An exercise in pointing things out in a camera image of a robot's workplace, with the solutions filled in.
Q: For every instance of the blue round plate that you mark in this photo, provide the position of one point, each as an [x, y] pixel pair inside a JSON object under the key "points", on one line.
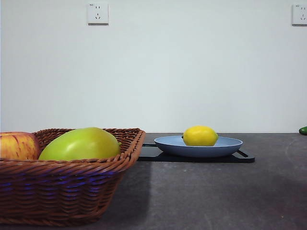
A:
{"points": [[172, 146]]}

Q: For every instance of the yellow lemon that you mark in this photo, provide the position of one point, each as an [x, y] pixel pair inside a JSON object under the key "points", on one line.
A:
{"points": [[200, 136]]}

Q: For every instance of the brown wicker basket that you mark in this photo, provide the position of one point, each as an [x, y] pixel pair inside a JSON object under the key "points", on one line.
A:
{"points": [[60, 189]]}

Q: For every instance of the black flat tray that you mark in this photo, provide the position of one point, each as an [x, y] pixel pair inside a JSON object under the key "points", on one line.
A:
{"points": [[149, 156]]}

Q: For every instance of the green mango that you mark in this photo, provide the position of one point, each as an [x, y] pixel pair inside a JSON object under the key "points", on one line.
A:
{"points": [[79, 146]]}

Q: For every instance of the red yellow apple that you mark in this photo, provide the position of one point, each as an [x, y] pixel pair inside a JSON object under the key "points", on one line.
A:
{"points": [[16, 146]]}

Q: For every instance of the dark green vegetable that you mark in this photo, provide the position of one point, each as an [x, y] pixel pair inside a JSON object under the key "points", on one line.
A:
{"points": [[303, 130]]}

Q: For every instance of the white wall socket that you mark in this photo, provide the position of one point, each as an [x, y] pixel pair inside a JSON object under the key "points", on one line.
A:
{"points": [[98, 13], [299, 14]]}

